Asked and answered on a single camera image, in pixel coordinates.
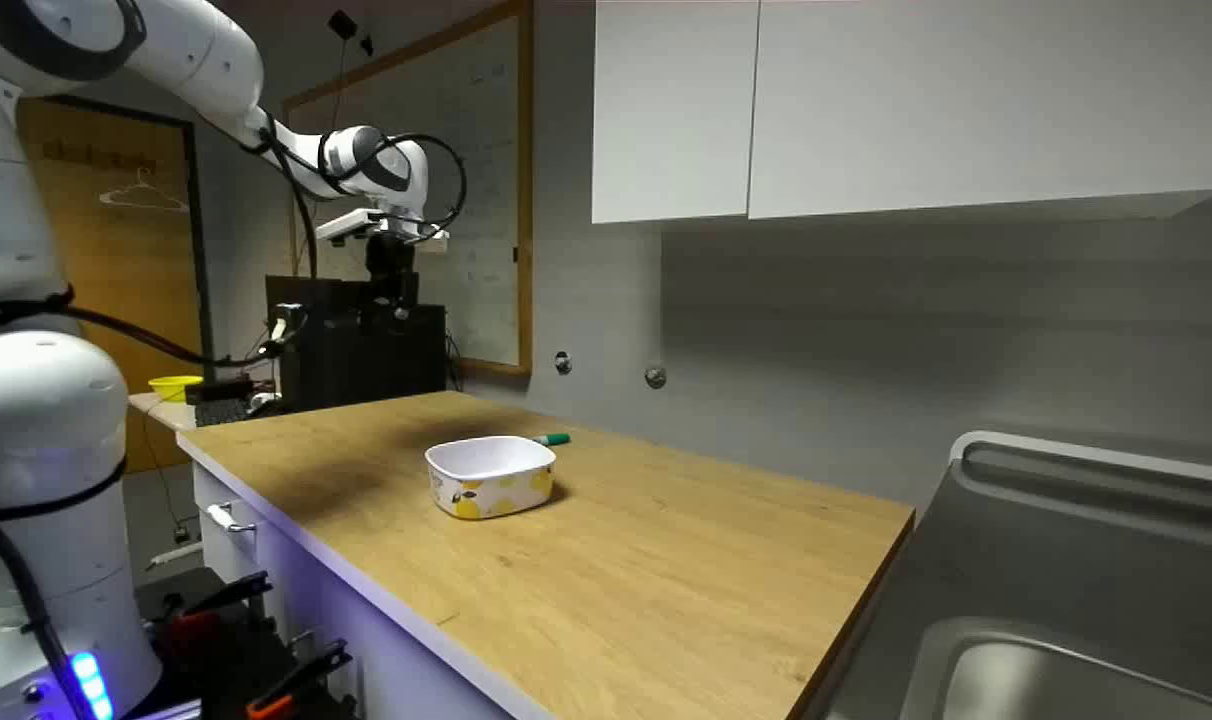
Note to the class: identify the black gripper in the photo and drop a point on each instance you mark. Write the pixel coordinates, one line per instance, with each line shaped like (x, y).
(394, 265)

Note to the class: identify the green marker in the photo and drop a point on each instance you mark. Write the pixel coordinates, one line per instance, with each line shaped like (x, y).
(555, 437)

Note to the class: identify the white plastic bowl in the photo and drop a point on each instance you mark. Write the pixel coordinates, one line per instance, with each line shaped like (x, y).
(490, 476)

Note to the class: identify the wood framed whiteboard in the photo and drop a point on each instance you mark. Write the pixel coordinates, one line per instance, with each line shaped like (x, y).
(478, 201)

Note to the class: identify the stainless steel sink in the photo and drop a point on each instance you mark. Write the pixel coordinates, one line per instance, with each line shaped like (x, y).
(1070, 586)

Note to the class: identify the wooden door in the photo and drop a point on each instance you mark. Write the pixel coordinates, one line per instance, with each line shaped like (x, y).
(111, 240)

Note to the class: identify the silver wall hook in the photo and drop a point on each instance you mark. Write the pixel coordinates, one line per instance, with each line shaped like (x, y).
(561, 361)

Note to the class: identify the black box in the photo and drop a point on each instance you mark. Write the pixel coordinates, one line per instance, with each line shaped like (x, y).
(359, 354)

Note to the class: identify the white wall cabinet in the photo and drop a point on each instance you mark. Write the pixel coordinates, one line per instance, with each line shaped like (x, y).
(898, 94)

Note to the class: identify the yellow bowl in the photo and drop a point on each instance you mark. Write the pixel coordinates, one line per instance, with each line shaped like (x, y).
(172, 387)

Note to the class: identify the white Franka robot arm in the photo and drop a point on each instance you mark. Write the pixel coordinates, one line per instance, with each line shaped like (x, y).
(47, 426)

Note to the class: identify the black orange clamp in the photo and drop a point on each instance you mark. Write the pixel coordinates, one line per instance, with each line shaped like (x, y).
(297, 676)
(218, 606)

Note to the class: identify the round silver wall knob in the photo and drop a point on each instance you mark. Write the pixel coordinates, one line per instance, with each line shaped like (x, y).
(655, 378)

